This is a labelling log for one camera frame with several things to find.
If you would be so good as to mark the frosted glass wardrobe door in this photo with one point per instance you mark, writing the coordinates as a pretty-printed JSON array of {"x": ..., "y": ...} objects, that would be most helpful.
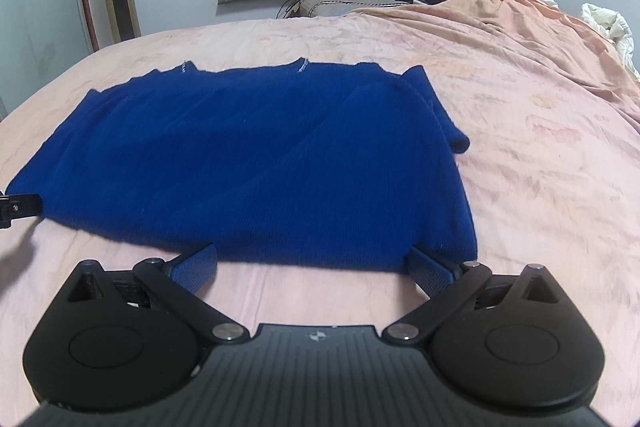
[{"x": 40, "y": 39}]

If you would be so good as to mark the pink floral bed sheet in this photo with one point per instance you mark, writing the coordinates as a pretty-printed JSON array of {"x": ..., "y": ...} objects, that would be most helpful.
[{"x": 552, "y": 177}]

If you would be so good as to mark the blue beaded knit sweater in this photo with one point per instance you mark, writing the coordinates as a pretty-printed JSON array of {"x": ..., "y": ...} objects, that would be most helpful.
[{"x": 321, "y": 164}]

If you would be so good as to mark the cream fluffy blanket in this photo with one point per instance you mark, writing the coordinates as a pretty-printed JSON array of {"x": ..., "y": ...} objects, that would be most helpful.
[{"x": 612, "y": 26}]

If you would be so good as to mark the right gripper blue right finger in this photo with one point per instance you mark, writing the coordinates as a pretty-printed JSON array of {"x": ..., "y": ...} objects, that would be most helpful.
[{"x": 432, "y": 273}]

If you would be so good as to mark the peach orange blanket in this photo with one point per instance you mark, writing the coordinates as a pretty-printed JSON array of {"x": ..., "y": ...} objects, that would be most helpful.
[{"x": 535, "y": 32}]

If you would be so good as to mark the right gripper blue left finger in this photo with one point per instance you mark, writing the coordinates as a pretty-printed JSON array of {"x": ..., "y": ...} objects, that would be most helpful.
[{"x": 192, "y": 271}]

